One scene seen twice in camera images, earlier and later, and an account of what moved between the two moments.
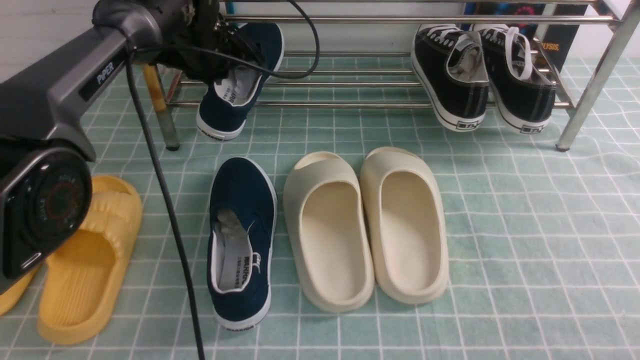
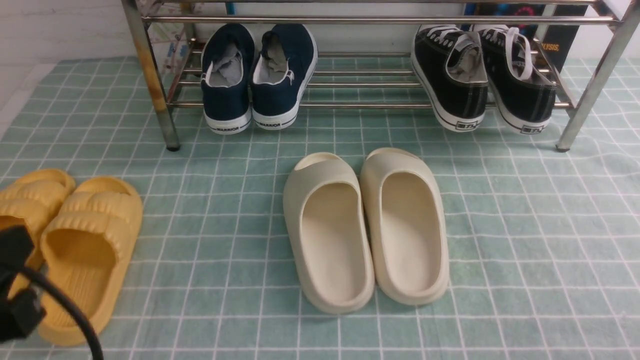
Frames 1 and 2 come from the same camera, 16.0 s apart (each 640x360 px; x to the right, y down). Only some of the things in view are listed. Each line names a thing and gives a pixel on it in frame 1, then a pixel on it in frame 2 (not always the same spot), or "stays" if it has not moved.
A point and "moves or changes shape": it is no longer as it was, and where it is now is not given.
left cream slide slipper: x=326 y=220 stays
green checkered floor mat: x=544 y=249 stays
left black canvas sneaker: x=450 y=70 stays
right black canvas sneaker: x=525 y=100 stays
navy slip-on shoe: x=242 y=237 → x=288 y=53
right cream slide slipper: x=404 y=217 stays
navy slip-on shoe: x=224 y=107 moves or changes shape
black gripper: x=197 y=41 → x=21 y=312
